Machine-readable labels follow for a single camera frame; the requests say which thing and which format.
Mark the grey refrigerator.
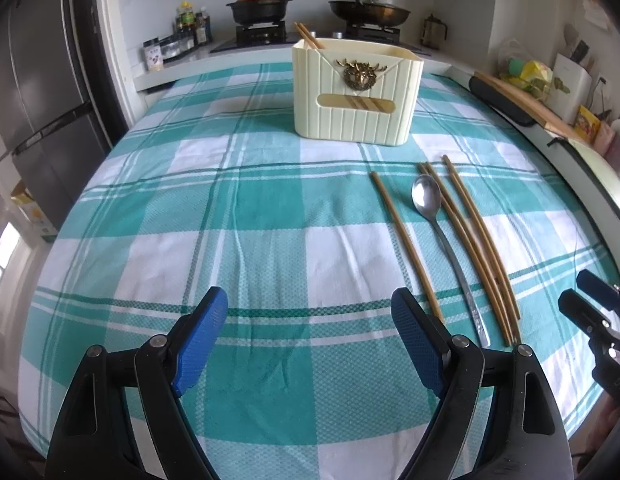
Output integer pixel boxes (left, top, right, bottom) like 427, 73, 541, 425
0, 0, 115, 221

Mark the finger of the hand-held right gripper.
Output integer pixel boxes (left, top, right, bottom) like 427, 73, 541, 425
558, 288, 620, 346
576, 269, 620, 311

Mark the wooden cutting board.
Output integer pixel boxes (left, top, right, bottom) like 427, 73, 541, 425
472, 71, 591, 142

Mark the cream ribbed utensil holder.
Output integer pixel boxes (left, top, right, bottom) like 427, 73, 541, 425
292, 39, 423, 146

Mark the yellow cap sauce bottle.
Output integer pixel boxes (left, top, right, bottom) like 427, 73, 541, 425
176, 1, 196, 44

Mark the dark glass press jug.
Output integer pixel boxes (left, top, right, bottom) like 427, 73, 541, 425
422, 14, 448, 51

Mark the white spice jar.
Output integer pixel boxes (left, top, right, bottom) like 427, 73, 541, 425
143, 39, 163, 71

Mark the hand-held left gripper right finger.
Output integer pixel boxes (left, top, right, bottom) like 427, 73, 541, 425
391, 287, 575, 480

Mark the white knife block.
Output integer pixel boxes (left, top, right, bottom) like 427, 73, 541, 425
545, 55, 594, 124

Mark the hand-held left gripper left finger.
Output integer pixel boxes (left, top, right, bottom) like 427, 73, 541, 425
44, 286, 229, 480

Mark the black gas hob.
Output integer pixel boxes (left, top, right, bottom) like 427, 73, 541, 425
210, 24, 431, 57

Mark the cardboard box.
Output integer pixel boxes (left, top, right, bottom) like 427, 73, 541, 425
10, 182, 58, 242

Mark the wok with glass lid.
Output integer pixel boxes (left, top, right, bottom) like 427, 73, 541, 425
328, 0, 411, 27

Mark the metal spoon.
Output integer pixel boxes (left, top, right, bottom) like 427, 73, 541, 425
411, 176, 492, 348

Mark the hanging printed paper bag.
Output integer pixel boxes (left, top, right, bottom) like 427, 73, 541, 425
582, 0, 614, 29

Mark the black clay pot red lid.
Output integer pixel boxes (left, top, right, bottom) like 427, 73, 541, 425
226, 0, 293, 25

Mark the person's right hand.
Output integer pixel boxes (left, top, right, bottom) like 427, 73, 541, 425
577, 400, 620, 461

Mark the teal white checked tablecloth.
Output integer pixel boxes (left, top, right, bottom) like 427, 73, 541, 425
17, 62, 620, 480

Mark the dark sauce bottle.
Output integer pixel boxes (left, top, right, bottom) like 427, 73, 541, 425
195, 7, 211, 45

